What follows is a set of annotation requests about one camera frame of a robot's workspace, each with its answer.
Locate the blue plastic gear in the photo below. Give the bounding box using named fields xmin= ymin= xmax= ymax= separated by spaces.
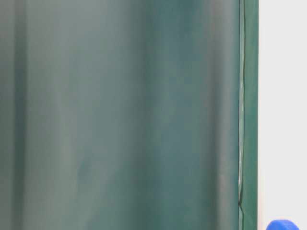
xmin=266 ymin=219 xmax=299 ymax=230

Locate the green backdrop sheet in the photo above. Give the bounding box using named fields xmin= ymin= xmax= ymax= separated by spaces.
xmin=0 ymin=0 xmax=259 ymax=230

